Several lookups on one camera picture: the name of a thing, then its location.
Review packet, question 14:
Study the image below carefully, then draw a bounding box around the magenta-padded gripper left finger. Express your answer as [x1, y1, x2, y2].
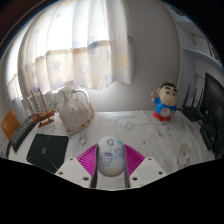
[54, 143, 99, 189]

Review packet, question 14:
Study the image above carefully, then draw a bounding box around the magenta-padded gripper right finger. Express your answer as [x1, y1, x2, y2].
[123, 143, 168, 190]

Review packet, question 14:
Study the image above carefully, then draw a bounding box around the white cartoon-print computer mouse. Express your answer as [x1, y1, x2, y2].
[96, 135, 126, 177]

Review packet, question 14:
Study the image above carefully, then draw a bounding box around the black mouse pad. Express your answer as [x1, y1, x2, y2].
[25, 133, 70, 174]

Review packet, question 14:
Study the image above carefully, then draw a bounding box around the white printed tablecloth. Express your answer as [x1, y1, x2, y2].
[6, 110, 216, 191]

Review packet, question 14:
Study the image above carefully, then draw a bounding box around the wooden model sailing ship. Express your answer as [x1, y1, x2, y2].
[22, 88, 58, 129]

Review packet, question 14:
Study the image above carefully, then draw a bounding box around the black keyboard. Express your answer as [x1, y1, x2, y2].
[9, 116, 37, 153]

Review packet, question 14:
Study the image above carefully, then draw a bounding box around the cartoon boy figurine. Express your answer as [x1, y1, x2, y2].
[150, 80, 179, 122]

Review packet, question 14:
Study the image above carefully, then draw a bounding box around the black box under monitor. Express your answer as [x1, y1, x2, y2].
[199, 121, 218, 151]

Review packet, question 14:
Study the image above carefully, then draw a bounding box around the black router with antennas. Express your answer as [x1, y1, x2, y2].
[181, 84, 205, 122]

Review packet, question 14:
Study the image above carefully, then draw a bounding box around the orange wooden chair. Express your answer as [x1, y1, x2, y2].
[0, 108, 21, 141]

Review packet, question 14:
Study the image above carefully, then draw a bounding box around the black monitor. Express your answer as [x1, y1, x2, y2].
[201, 72, 224, 158]

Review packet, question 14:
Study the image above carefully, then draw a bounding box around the white sheer curtain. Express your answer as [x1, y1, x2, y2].
[6, 0, 134, 102]

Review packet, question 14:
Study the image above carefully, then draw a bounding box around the white wall shelf unit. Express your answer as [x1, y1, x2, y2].
[173, 9, 224, 111]

